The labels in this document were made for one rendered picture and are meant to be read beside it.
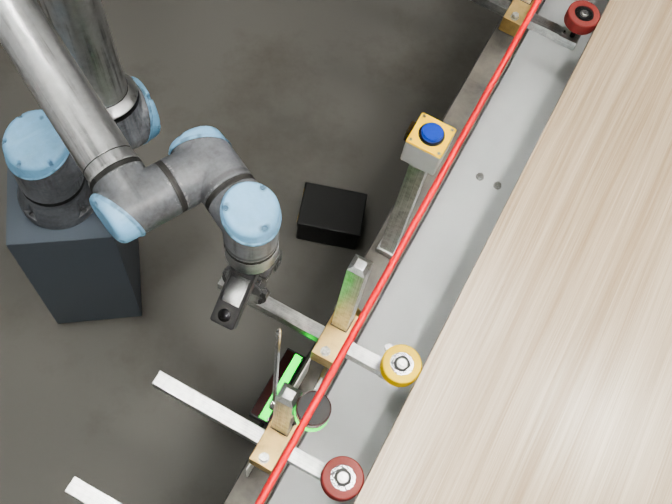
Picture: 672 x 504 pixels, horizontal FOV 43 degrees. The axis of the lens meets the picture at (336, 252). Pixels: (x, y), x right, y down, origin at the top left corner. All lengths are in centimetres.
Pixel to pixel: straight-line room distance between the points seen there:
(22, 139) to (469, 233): 106
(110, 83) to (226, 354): 104
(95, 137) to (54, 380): 140
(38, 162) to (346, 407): 86
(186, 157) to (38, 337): 145
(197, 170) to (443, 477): 75
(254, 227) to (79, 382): 145
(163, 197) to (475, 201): 106
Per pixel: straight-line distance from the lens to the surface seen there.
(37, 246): 218
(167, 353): 265
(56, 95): 141
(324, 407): 146
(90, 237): 214
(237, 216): 130
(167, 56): 312
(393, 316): 204
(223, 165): 135
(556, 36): 230
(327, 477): 165
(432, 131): 155
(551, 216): 192
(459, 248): 214
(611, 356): 185
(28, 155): 196
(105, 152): 137
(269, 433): 169
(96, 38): 181
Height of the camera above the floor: 253
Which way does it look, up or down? 67 degrees down
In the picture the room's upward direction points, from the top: 14 degrees clockwise
